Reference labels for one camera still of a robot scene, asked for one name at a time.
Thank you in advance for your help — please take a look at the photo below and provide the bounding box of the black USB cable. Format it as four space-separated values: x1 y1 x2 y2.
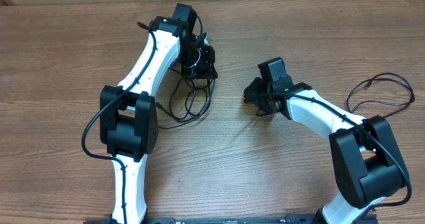
155 66 216 130
346 72 416 121

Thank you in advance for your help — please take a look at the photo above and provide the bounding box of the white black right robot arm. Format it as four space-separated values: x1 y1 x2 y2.
243 78 412 223

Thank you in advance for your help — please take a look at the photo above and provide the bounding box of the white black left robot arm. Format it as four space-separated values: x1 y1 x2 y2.
95 16 218 223

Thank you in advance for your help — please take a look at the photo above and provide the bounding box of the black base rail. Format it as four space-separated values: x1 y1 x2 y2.
82 213 378 224

